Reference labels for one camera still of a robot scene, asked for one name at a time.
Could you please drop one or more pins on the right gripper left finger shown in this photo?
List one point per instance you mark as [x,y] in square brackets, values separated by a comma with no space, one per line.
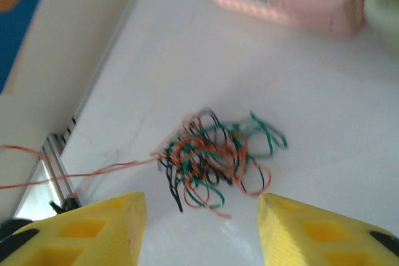
[78,238]

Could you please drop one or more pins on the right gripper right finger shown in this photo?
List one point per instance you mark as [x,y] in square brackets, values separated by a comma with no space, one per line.
[327,238]

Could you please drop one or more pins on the pink plastic basket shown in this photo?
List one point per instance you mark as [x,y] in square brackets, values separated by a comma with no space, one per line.
[311,13]

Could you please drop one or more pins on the green plastic basket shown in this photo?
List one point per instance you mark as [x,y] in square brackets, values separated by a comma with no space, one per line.
[386,13]

